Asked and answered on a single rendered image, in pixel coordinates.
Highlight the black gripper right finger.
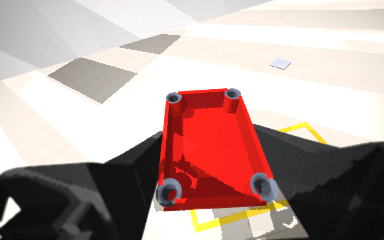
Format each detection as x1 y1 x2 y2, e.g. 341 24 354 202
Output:
253 124 384 237

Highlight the red rectangular shell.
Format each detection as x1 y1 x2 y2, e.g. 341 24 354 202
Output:
156 88 278 212

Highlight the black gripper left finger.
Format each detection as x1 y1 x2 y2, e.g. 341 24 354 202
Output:
0 131 163 240

